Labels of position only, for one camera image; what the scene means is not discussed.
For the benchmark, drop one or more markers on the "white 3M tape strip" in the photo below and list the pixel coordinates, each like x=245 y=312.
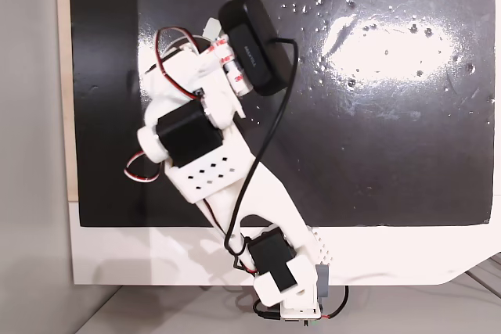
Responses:
x=236 y=76

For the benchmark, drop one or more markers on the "pale green metal mug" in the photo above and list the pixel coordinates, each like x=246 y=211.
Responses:
x=213 y=28

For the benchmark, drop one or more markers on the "light wooden board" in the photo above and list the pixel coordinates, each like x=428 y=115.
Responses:
x=62 y=76

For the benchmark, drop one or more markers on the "glossy black mat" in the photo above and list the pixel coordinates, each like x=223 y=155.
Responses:
x=372 y=154

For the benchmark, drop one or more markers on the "white controller board housing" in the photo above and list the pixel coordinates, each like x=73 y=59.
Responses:
x=301 y=313

